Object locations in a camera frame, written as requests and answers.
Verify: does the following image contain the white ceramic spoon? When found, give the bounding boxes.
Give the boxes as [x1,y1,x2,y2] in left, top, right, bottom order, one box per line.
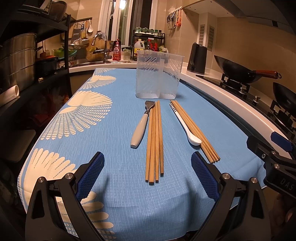
[170,102,202,146]

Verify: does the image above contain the hanging kitchen tools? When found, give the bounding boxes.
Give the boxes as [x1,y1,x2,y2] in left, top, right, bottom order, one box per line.
[166,7,183,30]

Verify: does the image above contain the chrome kitchen faucet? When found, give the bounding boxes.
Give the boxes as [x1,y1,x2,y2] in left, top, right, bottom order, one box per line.
[90,31,110,63]

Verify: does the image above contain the black gas stove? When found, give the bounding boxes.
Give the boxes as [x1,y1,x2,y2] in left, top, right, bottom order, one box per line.
[196,74,295,142]

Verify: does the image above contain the blue patterned tablecloth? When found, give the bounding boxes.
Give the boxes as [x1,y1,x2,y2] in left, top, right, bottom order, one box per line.
[17,67,271,241]

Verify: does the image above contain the range hood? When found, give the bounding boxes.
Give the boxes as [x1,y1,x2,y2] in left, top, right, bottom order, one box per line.
[182,0,295,34]

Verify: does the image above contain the white paper roll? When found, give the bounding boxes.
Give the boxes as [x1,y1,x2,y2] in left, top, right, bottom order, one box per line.
[0,85,19,106]

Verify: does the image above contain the clear plastic utensil holder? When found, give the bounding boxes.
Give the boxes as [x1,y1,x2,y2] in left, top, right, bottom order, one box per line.
[135,50,184,99]

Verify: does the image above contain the black spice rack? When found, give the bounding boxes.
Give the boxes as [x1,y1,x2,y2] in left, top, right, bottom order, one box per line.
[131,30,166,60]

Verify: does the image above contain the orange lidded pot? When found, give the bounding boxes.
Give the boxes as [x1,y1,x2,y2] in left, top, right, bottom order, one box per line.
[34,56,58,79]

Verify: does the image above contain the yellow oil jug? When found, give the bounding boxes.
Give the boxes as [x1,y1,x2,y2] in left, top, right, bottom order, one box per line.
[133,39,145,59]

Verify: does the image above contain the steel stock pot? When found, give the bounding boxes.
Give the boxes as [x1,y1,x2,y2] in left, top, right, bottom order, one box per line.
[1,33,37,90]

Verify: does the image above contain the glass jar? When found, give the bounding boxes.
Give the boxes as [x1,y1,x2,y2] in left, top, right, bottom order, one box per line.
[122,48,132,60]

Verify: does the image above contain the black metal shelf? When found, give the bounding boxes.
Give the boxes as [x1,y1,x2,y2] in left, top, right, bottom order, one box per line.
[1,9,71,107]

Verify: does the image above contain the red dish soap bottle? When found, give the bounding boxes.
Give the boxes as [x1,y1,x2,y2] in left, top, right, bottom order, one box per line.
[112,39,121,61]

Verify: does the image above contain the hanging white ladle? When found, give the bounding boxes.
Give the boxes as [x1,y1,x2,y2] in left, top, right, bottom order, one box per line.
[87,20,93,34]

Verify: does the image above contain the brown bowl on shelf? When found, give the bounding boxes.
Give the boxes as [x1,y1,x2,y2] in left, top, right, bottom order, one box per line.
[48,1,67,23]

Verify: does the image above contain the black wok red handle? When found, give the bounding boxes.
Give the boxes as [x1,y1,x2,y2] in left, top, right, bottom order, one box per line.
[214,55,282,84]

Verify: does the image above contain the white window frame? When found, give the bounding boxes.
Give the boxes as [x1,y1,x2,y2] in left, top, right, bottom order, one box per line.
[97,0,159,46]

